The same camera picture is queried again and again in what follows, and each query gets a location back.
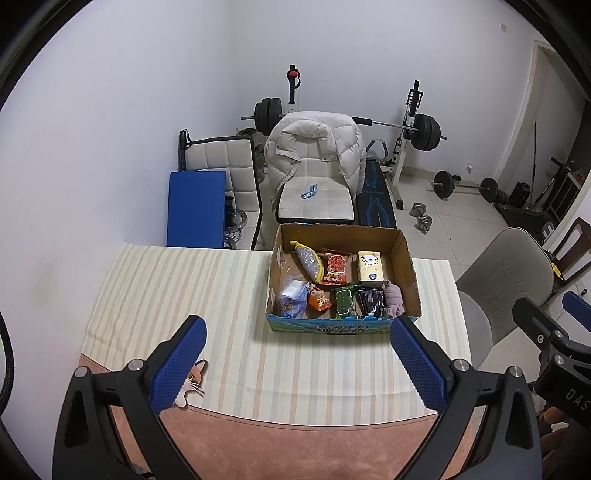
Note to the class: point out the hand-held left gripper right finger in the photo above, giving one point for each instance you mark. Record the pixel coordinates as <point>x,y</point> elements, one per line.
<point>418,369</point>

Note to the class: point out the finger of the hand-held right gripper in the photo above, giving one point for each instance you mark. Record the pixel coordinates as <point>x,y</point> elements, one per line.
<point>579,309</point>
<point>535,323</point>

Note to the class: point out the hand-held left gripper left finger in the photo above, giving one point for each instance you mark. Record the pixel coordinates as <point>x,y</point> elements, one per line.
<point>178,364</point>

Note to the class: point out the mauve cloth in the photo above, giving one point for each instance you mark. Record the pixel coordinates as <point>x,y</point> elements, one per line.
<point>395,300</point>

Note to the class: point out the black snack packet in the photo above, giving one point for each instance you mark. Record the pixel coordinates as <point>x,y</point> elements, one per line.
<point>371,301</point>

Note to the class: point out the cardboard box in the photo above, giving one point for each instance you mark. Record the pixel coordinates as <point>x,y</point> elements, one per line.
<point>406,277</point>

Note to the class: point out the green snack packet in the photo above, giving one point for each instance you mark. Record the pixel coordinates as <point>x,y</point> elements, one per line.
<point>345,303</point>

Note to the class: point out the cream tissue pack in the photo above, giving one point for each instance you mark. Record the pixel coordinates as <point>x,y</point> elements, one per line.
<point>371,266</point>

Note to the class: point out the small red snack packet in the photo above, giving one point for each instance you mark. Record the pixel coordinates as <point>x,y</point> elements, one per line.
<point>319,300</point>

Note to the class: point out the large red snack packet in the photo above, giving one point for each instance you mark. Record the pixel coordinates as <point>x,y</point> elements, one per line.
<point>335,267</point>

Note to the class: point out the clear blue plastic pack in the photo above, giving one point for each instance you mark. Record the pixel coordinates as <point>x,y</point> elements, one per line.
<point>292,297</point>

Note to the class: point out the yellow mesh scrubber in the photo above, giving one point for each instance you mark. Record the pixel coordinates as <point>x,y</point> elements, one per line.
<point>308,262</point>

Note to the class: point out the person's right hand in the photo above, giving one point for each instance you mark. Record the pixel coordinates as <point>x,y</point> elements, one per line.
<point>554,415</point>

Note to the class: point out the grey shell chair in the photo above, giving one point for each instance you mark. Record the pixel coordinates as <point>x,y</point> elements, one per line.
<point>508,272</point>

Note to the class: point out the brown wooden chair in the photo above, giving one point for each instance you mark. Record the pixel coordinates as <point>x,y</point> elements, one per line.
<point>570,249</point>

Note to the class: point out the striped cat-print tablecloth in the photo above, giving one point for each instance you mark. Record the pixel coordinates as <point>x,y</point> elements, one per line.
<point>184,286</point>

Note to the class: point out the chrome dumbbell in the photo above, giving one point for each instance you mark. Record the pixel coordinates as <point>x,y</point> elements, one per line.
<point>418,210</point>
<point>424,224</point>

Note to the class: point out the chrome weight plates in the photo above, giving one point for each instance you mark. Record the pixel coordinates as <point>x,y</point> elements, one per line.
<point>236,224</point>

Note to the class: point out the blue folded mat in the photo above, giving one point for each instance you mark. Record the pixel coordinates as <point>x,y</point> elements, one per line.
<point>196,207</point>

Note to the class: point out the small barbell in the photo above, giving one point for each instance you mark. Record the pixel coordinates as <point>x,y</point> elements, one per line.
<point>445,184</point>

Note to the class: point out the black weight bench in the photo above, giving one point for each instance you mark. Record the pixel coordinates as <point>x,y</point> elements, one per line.
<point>375,198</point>

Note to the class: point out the white padded chair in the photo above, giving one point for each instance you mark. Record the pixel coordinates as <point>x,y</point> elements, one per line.
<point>318,203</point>

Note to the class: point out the small blue packet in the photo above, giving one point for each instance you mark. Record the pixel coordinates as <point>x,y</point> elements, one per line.
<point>308,192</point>

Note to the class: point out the white quilted chair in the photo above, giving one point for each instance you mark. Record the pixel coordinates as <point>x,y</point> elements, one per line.
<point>231,157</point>

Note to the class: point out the barbell with black plates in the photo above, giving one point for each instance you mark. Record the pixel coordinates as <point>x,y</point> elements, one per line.
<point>425,131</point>

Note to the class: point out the white barbell rack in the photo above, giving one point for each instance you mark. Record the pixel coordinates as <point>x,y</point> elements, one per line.
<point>406,138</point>

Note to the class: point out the white puffer jacket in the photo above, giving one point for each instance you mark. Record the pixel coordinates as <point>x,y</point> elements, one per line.
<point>314,138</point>

